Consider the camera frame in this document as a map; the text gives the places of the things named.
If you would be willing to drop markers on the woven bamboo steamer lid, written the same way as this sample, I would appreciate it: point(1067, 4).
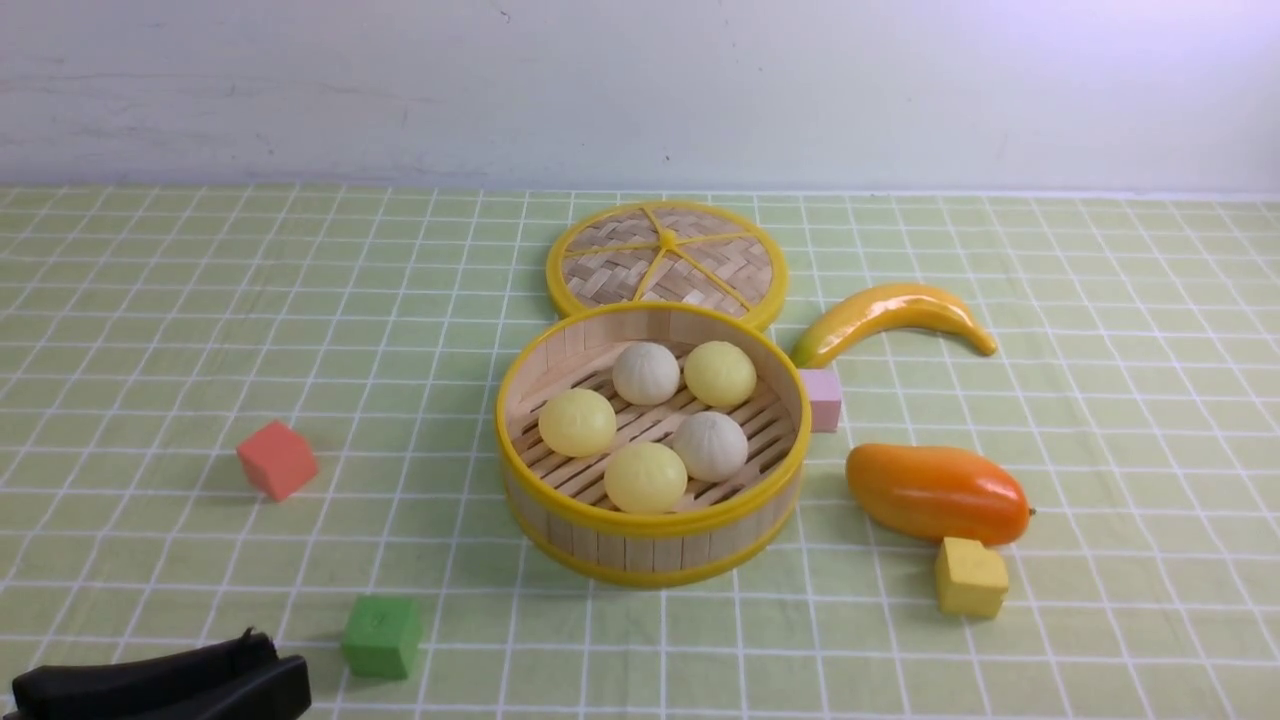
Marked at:
point(669, 251)

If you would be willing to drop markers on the yellow plastic banana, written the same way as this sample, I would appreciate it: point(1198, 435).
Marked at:
point(888, 307)

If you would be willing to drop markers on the pink cube block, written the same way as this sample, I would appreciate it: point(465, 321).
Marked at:
point(826, 398)

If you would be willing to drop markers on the orange plastic mango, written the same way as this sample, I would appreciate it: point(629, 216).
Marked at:
point(934, 492)

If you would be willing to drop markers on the yellow bun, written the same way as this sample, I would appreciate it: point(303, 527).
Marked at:
point(578, 422)
point(720, 374)
point(645, 478)

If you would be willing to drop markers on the yellow cube block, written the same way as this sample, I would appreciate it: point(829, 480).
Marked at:
point(970, 580)

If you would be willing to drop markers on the green cube block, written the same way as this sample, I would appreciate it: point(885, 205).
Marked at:
point(382, 636)

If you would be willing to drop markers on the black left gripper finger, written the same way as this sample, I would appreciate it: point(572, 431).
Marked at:
point(138, 686)

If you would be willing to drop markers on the white bun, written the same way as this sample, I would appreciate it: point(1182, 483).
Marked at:
point(646, 374)
point(712, 445)

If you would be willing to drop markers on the red cube block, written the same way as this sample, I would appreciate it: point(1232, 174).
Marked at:
point(277, 460)

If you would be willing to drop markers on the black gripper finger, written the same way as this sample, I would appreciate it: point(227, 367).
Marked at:
point(278, 691)

